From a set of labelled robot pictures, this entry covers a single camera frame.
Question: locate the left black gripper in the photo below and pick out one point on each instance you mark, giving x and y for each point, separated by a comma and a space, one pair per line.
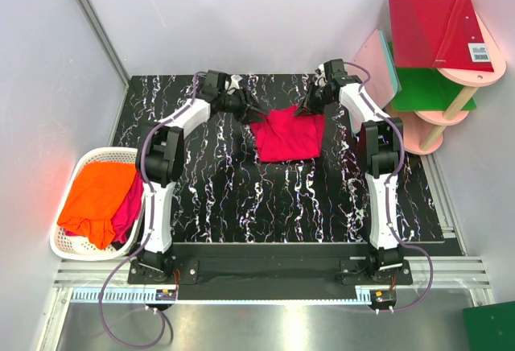
248, 106

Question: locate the pink board teal edge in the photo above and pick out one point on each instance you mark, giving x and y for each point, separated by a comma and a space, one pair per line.
376, 57

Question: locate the crimson red t shirt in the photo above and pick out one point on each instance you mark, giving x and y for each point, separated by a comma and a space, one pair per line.
282, 136

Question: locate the orange t shirt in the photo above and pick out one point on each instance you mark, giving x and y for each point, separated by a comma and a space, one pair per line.
95, 195

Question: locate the green acrylic sheet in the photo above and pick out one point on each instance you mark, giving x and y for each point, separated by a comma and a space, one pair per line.
424, 89

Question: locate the magenta t shirt in basket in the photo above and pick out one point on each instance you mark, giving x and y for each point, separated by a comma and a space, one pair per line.
128, 212

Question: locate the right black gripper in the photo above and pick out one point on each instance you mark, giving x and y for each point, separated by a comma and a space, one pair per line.
308, 107

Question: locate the aluminium frame rail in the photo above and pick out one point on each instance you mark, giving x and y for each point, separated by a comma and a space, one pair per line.
100, 33

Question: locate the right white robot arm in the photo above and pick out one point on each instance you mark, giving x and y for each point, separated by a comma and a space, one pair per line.
380, 155

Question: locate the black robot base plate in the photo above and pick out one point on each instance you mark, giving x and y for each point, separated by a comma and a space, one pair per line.
271, 272

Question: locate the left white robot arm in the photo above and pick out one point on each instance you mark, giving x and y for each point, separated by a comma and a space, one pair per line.
161, 154

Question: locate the red acrylic sheet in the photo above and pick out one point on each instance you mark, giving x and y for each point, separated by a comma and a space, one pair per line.
437, 34

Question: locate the white plastic laundry basket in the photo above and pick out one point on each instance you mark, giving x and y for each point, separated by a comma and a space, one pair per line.
73, 247

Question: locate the pink wooden tiered shelf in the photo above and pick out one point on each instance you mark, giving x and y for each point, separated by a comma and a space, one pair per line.
423, 130

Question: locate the dark green board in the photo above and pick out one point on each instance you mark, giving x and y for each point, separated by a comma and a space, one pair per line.
490, 327

